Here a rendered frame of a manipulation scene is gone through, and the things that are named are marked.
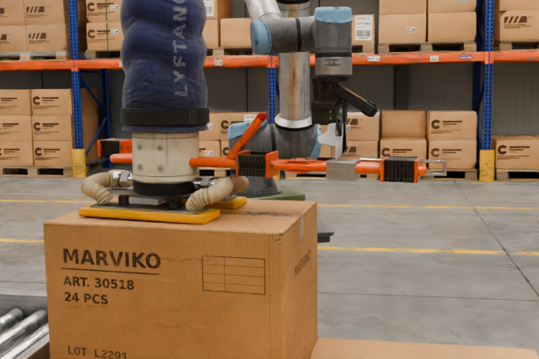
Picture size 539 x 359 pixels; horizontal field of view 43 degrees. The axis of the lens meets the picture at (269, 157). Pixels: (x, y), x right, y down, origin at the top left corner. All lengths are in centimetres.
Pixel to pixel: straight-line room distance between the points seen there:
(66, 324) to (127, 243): 27
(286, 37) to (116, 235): 65
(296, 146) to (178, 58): 92
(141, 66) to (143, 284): 52
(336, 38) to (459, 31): 725
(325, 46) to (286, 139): 88
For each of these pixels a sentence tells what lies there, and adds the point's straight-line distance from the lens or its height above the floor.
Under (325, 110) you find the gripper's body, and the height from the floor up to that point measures 120.
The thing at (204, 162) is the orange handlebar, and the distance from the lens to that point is 169.
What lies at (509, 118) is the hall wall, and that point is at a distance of 1025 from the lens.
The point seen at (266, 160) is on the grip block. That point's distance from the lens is 161.
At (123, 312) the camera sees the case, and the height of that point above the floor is 73.
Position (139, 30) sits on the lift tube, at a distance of 167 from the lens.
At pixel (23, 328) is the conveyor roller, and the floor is 54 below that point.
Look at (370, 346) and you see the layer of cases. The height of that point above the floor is 54.
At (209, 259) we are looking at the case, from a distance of 156.
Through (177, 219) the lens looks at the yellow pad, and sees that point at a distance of 161.
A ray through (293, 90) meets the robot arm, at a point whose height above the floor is 124.
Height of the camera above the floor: 127
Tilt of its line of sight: 6 degrees down
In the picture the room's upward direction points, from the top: 1 degrees counter-clockwise
